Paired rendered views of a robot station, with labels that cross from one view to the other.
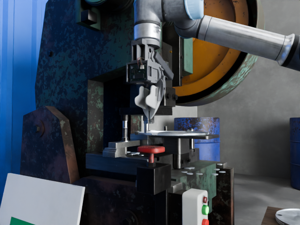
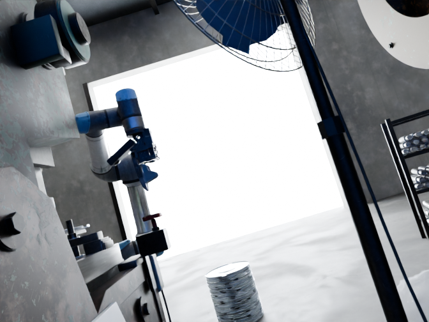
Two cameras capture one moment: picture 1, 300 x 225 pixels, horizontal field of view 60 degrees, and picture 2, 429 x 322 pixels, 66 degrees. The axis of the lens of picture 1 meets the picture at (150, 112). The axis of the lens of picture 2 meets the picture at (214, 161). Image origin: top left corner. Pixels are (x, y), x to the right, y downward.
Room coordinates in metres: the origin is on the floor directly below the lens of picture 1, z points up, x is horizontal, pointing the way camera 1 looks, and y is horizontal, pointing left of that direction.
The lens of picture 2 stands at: (1.13, 1.09, 0.75)
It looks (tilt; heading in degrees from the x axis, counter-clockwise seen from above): 6 degrees up; 238
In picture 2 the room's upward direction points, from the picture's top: 17 degrees counter-clockwise
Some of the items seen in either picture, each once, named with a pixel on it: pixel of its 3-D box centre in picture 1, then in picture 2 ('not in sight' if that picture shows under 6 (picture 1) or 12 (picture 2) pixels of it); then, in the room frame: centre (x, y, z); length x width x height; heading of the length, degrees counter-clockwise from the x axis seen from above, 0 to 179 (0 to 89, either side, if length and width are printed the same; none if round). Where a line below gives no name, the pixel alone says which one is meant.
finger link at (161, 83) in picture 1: (156, 85); not in sight; (0.73, -0.02, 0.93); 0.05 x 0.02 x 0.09; 57
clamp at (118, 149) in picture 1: (123, 141); (76, 237); (1.00, 0.10, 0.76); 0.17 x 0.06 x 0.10; 147
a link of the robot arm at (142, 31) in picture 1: (147, 35); (134, 126); (0.72, 0.01, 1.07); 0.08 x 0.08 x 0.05
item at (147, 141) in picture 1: (148, 138); not in sight; (1.14, 0.01, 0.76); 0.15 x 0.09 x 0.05; 147
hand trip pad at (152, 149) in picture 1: (151, 160); (154, 225); (0.74, 0.00, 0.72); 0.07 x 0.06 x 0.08; 57
